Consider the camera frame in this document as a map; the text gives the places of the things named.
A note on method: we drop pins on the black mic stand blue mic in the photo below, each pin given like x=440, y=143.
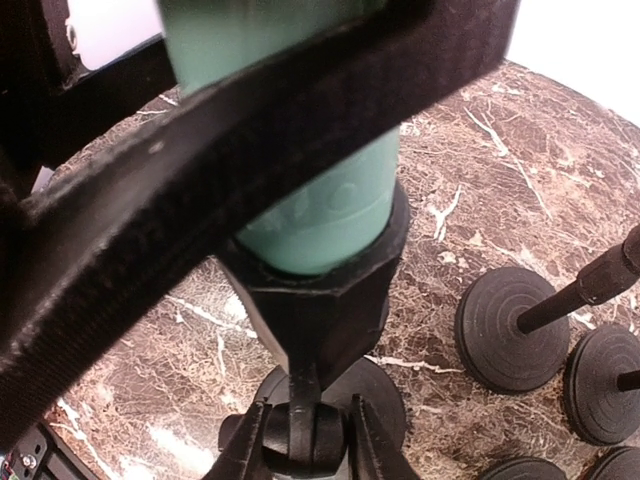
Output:
x=511, y=326

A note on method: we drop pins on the black mic stand cream mic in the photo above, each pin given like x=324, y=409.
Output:
x=621, y=463

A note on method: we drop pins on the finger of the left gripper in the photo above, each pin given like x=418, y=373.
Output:
x=372, y=453
x=242, y=456

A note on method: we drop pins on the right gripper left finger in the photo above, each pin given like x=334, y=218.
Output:
x=51, y=105

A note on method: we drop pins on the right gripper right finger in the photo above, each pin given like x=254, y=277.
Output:
x=101, y=248

